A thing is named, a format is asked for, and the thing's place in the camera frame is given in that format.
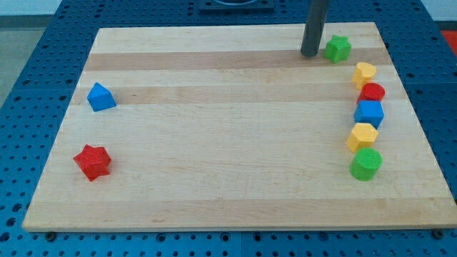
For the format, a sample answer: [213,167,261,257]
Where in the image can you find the red circle block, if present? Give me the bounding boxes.
[357,82,386,103]

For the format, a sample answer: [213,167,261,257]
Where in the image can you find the wooden board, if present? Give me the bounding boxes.
[23,22,456,232]

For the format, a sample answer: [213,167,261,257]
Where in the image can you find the blue triangle block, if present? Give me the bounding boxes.
[86,82,116,112]

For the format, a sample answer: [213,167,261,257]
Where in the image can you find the yellow hexagon block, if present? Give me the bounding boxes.
[346,123,378,153]

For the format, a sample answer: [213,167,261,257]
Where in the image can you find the green star block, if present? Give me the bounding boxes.
[324,35,352,64]

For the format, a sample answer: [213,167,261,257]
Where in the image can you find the red star block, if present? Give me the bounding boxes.
[73,144,111,181]

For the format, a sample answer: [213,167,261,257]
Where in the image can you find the blue cube block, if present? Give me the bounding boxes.
[353,100,384,129]

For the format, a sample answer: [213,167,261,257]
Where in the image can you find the green cylinder block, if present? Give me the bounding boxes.
[349,148,383,181]

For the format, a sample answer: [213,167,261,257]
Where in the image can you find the yellow heart block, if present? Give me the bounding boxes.
[352,62,377,90]

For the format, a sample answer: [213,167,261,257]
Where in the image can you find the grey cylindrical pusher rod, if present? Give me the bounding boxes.
[301,0,330,57]

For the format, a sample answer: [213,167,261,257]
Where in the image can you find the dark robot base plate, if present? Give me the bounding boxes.
[197,0,275,11]

